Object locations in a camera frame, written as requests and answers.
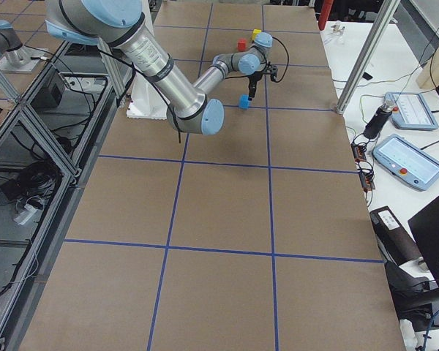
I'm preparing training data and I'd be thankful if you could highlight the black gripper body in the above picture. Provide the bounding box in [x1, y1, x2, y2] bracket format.
[249, 64, 279, 83]

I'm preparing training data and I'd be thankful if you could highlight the blue wooden block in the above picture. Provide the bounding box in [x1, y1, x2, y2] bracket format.
[238, 94, 251, 110]

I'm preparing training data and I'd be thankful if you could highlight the red wooden block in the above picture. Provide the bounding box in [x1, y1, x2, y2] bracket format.
[237, 38, 248, 52]

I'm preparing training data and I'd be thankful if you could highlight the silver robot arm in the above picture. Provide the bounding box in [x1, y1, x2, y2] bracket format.
[0, 20, 23, 58]
[45, 1, 274, 135]

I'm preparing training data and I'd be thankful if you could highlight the yellow wooden block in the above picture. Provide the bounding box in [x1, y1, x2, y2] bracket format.
[251, 29, 262, 41]

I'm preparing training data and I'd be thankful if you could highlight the red cylinder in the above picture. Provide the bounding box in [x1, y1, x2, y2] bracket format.
[318, 0, 334, 31]

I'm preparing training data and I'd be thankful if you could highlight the black water bottle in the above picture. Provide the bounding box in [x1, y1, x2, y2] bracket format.
[363, 99, 394, 140]

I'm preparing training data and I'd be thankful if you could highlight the far teach pendant tablet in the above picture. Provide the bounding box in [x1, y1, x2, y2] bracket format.
[385, 92, 439, 131]

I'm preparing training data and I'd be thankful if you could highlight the teach pendant tablet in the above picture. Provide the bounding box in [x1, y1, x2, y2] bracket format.
[372, 134, 439, 191]
[385, 92, 439, 131]

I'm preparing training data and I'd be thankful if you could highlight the near teach pendant tablet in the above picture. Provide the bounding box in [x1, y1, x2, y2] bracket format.
[372, 134, 439, 191]

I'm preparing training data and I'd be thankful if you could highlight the black computer monitor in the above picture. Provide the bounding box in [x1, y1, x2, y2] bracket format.
[408, 196, 439, 284]

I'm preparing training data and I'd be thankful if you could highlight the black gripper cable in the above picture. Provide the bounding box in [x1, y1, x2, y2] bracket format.
[226, 34, 290, 83]

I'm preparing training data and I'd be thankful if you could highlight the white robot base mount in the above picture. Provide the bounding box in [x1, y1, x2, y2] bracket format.
[127, 73, 168, 121]

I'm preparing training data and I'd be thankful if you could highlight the aluminium frame post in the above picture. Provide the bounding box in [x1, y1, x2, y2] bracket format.
[335, 0, 401, 115]

